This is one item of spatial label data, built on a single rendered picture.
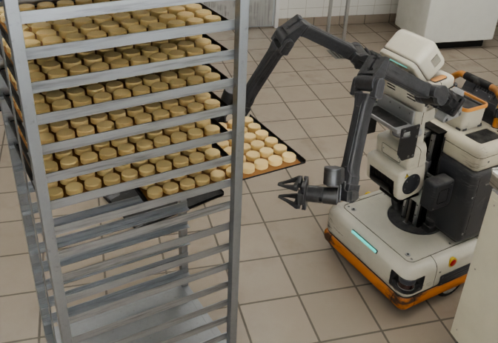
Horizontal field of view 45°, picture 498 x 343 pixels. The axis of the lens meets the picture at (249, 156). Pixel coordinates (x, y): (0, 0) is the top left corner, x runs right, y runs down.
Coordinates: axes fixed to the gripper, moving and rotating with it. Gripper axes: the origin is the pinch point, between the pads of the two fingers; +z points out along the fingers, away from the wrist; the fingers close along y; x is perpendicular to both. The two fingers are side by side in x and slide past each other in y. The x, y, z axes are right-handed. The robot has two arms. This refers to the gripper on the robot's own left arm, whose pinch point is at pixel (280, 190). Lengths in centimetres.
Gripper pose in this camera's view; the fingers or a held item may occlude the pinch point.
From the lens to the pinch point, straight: 204.0
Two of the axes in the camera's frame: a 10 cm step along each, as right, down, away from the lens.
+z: -9.6, -0.9, 2.5
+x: 2.6, -5.5, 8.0
